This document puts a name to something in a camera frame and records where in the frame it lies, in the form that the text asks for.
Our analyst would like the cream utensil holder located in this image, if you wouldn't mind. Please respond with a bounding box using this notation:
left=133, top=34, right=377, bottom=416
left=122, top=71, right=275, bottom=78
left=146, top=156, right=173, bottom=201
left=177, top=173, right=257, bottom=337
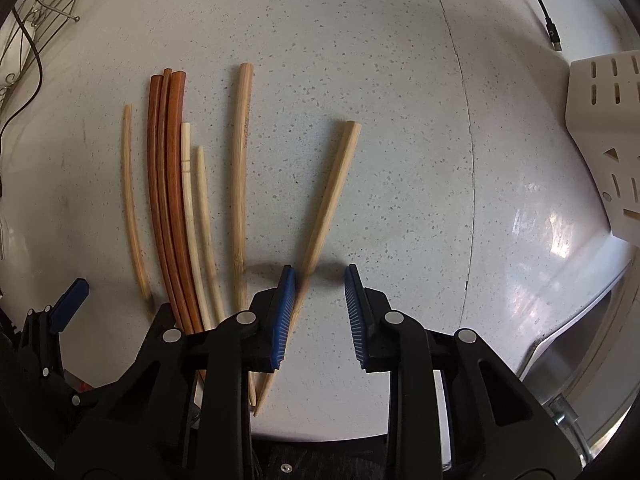
left=565, top=50, right=640, bottom=246

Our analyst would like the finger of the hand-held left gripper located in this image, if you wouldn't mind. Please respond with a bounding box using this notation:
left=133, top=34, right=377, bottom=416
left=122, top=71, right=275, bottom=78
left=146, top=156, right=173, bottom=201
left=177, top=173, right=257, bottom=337
left=30, top=367, right=98, bottom=441
left=20, top=278, right=90, bottom=376

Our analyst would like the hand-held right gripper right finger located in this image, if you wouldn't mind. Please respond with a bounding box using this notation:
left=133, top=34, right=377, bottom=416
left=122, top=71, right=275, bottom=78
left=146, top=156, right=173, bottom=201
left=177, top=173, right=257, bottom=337
left=344, top=264, right=586, bottom=480

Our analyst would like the metal wire rack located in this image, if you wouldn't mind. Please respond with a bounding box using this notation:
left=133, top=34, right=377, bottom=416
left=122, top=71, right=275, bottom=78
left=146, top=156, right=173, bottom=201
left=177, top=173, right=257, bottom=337
left=0, top=0, right=121, bottom=111

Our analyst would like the chrome faucet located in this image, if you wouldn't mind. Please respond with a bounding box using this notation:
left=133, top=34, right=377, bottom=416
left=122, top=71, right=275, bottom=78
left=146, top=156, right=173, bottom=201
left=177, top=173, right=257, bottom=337
left=550, top=395, right=586, bottom=461

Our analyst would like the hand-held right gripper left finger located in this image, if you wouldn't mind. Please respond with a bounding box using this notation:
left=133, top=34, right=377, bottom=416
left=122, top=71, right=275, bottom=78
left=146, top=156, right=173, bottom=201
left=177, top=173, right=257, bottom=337
left=55, top=265, right=298, bottom=480

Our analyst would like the stainless steel sink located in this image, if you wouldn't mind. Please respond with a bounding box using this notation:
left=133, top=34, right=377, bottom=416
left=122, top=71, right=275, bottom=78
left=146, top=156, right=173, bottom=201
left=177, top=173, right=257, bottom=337
left=517, top=255, right=636, bottom=466

